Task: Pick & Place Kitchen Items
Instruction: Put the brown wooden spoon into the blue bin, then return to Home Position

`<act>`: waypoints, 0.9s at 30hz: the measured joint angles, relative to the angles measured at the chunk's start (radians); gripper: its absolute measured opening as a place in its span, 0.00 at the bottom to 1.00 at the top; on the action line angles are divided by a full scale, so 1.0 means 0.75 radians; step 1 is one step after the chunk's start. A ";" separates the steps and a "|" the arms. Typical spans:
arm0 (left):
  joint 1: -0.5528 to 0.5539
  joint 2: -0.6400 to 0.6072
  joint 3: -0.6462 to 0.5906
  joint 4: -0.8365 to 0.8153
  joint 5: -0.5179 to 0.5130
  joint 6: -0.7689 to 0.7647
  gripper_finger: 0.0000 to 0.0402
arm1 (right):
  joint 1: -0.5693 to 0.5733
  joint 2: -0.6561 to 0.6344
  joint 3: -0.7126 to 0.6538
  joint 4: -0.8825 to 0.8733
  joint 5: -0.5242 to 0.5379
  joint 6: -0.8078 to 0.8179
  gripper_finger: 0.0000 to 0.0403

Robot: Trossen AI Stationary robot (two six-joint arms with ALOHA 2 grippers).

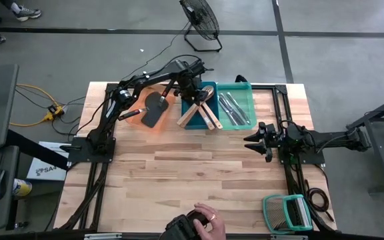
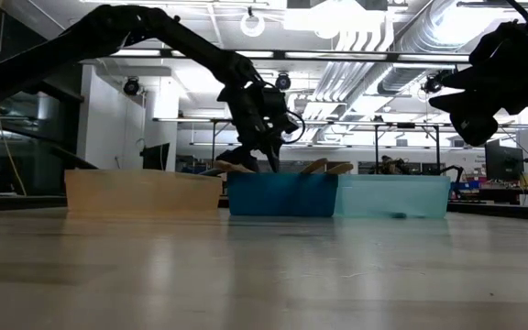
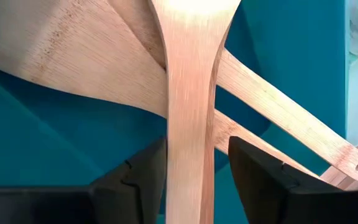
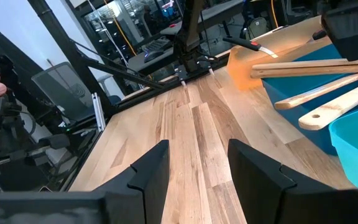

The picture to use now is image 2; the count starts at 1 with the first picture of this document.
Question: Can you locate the teal plastic bin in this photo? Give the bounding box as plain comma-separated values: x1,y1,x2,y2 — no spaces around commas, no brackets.
335,174,452,219

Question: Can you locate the small black monitor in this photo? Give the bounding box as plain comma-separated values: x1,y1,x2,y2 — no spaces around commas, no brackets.
140,142,171,172

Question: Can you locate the black metal rig frame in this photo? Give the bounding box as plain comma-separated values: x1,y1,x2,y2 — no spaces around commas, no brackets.
152,116,442,174

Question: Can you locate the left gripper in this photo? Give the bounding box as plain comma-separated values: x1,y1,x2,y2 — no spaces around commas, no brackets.
217,82,300,174

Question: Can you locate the white ring lamp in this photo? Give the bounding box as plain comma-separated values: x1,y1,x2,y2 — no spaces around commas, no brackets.
239,9,267,39

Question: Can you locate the long ceiling light bar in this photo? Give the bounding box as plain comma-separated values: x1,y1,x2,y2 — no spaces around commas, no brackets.
110,48,471,64

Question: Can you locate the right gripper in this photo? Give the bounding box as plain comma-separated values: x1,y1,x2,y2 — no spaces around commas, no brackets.
428,22,528,147

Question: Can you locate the black ceiling camera cluster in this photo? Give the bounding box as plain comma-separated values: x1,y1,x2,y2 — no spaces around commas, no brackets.
422,68,453,95

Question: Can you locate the large black monitor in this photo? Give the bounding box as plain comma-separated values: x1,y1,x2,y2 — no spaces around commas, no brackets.
484,143,525,182

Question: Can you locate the blue plastic bin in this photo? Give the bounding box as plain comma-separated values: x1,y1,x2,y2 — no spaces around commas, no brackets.
225,172,339,217

